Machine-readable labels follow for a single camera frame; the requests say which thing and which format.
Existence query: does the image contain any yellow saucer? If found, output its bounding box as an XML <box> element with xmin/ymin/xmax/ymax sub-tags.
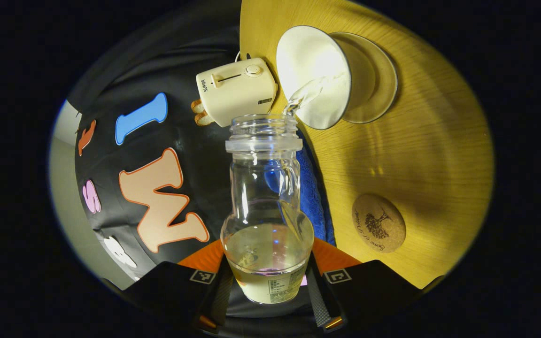
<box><xmin>329</xmin><ymin>32</ymin><xmax>399</xmax><ymax>124</ymax></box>

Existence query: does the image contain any blue towel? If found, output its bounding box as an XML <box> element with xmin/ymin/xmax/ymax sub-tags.
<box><xmin>295</xmin><ymin>131</ymin><xmax>337</xmax><ymax>247</ymax></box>

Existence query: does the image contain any black backdrop cloth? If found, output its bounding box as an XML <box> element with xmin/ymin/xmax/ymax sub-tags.
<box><xmin>66</xmin><ymin>0</ymin><xmax>318</xmax><ymax>320</ymax></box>

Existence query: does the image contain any cream toaster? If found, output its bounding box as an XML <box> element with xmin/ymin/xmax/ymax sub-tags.
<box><xmin>196</xmin><ymin>57</ymin><xmax>278</xmax><ymax>128</ymax></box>

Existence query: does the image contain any round cork coaster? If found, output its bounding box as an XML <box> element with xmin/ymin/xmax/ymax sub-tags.
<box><xmin>351</xmin><ymin>194</ymin><xmax>407</xmax><ymax>254</ymax></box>

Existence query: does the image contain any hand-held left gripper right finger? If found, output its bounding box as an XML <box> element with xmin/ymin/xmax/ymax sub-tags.
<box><xmin>306</xmin><ymin>237</ymin><xmax>424</xmax><ymax>334</ymax></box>

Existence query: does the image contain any clear water bottle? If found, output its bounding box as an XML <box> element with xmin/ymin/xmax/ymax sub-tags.
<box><xmin>220</xmin><ymin>114</ymin><xmax>315</xmax><ymax>305</ymax></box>

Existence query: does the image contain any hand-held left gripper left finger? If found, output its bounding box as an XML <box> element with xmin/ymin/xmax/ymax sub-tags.
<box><xmin>123</xmin><ymin>239</ymin><xmax>233</xmax><ymax>335</ymax></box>

